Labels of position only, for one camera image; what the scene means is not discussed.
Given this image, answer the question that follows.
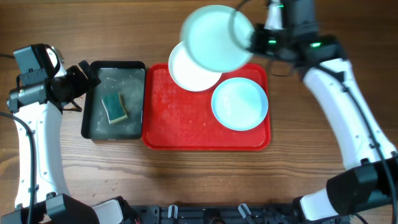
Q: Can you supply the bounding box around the green yellow sponge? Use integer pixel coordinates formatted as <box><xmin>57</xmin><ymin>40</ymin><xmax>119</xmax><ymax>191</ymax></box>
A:
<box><xmin>101</xmin><ymin>92</ymin><xmax>128</xmax><ymax>124</ymax></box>

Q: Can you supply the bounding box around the light blue plate front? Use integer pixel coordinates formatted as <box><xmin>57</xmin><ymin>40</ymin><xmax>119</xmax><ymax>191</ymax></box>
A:
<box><xmin>180</xmin><ymin>5</ymin><xmax>254</xmax><ymax>73</ymax></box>

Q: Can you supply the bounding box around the light blue plate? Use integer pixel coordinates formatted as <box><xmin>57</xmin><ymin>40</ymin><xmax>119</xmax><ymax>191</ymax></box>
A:
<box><xmin>180</xmin><ymin>5</ymin><xmax>254</xmax><ymax>73</ymax></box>
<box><xmin>211</xmin><ymin>77</ymin><xmax>269</xmax><ymax>131</ymax></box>

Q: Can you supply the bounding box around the white round plate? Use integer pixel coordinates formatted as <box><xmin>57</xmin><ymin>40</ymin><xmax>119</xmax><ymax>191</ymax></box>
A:
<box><xmin>168</xmin><ymin>41</ymin><xmax>222</xmax><ymax>92</ymax></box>

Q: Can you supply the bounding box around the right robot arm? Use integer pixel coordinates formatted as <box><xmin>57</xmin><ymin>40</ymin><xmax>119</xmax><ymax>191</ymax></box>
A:
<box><xmin>249</xmin><ymin>1</ymin><xmax>397</xmax><ymax>223</ymax></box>

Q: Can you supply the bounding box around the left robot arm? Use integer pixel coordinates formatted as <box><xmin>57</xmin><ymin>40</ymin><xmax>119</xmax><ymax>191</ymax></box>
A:
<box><xmin>1</xmin><ymin>44</ymin><xmax>141</xmax><ymax>223</ymax></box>

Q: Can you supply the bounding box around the black metal tray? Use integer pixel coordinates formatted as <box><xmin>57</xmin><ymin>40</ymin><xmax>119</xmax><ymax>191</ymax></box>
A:
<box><xmin>81</xmin><ymin>61</ymin><xmax>146</xmax><ymax>140</ymax></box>

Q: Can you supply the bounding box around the red plastic tray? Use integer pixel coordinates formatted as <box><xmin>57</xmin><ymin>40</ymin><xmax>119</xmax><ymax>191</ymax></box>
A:
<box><xmin>142</xmin><ymin>63</ymin><xmax>271</xmax><ymax>151</ymax></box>

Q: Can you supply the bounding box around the light blue plate right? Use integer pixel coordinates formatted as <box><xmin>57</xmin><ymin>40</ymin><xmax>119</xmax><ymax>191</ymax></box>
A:
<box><xmin>211</xmin><ymin>77</ymin><xmax>269</xmax><ymax>131</ymax></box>

